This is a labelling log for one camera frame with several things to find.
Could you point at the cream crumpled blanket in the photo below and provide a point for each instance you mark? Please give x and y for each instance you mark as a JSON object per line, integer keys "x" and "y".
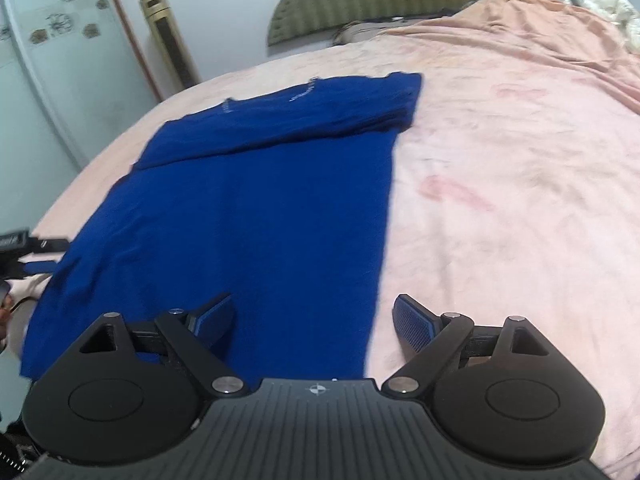
{"x": 617, "y": 15}

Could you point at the gold tower air conditioner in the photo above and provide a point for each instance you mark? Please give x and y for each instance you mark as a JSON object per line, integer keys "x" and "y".
{"x": 170, "y": 45}

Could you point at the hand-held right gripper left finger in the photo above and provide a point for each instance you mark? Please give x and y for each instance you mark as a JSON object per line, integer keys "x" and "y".
{"x": 212, "y": 322}

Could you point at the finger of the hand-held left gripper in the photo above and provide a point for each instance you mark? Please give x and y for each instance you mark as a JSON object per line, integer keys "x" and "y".
{"x": 37, "y": 267}
{"x": 50, "y": 244}

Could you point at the orange quilt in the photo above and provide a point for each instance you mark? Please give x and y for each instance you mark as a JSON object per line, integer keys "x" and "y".
{"x": 525, "y": 25}

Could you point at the pink blanket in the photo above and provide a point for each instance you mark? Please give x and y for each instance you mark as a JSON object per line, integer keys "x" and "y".
{"x": 500, "y": 235}

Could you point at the blue beaded sweater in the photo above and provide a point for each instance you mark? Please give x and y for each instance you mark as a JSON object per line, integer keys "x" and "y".
{"x": 240, "y": 210}

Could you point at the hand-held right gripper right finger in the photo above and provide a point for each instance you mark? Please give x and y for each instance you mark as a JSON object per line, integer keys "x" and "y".
{"x": 415, "y": 322}

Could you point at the white wardrobe with flowers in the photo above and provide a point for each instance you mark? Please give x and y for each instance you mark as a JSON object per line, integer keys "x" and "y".
{"x": 50, "y": 85}

